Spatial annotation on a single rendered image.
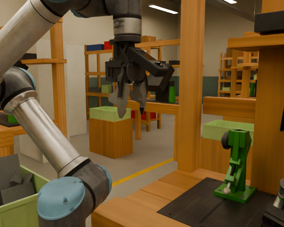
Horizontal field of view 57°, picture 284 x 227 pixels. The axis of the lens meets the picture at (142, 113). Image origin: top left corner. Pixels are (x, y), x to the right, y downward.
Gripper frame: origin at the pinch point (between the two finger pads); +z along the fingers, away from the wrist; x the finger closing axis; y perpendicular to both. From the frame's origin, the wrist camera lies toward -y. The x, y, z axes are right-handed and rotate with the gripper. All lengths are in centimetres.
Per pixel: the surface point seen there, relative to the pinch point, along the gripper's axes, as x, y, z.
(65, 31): -443, 661, -138
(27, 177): 0, 62, 34
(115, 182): -175, 185, 128
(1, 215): 20, 41, 36
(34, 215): 9, 41, 41
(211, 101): -74, 11, 4
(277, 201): -34, -30, 29
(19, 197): 6, 59, 40
